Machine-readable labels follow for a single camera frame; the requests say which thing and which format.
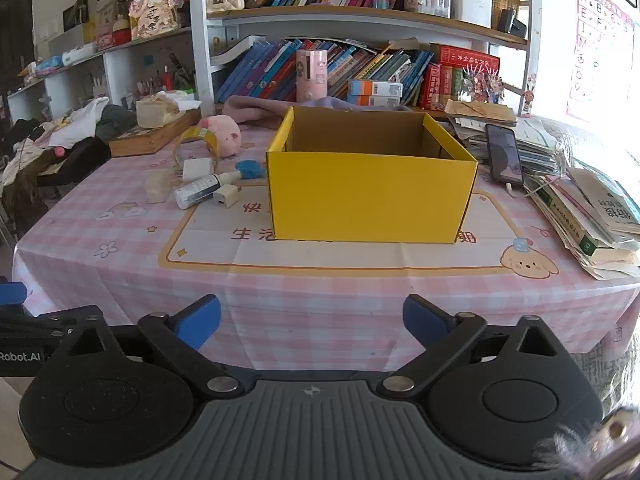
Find alphabet wall poster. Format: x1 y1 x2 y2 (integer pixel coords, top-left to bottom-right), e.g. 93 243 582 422
566 0 637 123

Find pink tabletop appliance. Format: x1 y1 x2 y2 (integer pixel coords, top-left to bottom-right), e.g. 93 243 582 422
296 50 328 103

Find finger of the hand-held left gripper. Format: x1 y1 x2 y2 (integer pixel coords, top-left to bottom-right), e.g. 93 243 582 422
0 281 76 335

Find white square block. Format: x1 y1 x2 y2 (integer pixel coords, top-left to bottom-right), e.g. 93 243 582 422
145 170 173 205

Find pink doll figure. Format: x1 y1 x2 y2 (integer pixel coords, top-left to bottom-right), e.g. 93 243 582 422
129 0 182 39

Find pile of papers under phone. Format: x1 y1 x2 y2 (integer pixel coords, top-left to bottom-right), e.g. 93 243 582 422
444 99 568 177

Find stack of books and papers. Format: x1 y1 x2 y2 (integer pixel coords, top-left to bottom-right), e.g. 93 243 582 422
524 157 640 281

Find red dictionaries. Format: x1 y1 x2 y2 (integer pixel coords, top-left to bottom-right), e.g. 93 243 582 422
419 44 501 111

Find white side shelf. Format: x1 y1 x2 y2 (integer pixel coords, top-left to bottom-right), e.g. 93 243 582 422
7 25 197 122

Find black smartphone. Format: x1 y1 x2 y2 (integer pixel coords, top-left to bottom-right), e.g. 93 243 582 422
485 123 525 186

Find pink plush pig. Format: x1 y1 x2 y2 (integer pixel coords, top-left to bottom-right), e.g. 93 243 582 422
197 114 243 158

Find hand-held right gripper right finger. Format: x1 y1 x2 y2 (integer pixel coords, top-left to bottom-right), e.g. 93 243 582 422
376 294 573 400

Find small white charger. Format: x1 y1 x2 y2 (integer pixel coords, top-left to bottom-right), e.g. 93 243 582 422
212 185 240 209

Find large white charger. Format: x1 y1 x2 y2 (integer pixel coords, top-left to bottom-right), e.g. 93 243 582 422
181 157 215 183

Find colourful cartoon figure stand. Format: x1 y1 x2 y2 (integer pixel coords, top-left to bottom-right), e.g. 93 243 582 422
462 67 504 104

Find yellow tape roll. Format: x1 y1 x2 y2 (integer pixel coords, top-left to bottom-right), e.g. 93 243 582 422
171 126 222 173

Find grey fluffy cuff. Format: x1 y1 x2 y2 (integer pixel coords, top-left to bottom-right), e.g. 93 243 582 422
532 422 640 480

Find pile of clothes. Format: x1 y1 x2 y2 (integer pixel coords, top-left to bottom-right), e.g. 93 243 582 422
0 97 137 188

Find purple cloth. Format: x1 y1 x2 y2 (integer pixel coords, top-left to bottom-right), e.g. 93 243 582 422
222 95 413 126

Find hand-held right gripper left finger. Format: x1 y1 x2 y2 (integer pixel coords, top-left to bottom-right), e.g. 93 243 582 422
59 294 246 401

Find row of colourful books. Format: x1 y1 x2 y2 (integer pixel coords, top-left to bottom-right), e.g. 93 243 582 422
215 37 436 107

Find pink checked tablecloth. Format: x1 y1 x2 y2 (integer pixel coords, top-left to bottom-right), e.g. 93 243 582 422
14 105 640 372

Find wooden chess box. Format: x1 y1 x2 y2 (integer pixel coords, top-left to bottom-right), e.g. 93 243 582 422
108 108 201 158

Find white bookshelf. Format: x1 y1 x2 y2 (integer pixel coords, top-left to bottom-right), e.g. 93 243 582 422
187 0 545 117

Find tissue pack in plastic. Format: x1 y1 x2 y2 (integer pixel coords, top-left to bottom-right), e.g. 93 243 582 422
136 91 201 130

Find yellow cardboard box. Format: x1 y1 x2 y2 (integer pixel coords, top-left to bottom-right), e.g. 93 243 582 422
265 106 480 245

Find white spray bottle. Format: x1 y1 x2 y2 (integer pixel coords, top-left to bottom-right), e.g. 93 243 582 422
174 169 242 210

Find white pen box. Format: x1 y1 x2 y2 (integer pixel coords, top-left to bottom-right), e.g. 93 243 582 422
450 0 493 29

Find white cable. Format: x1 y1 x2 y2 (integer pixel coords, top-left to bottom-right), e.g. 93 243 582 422
504 176 558 197

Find orange and blue carton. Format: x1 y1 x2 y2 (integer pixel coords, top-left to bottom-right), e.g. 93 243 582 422
348 94 401 109
348 79 403 97

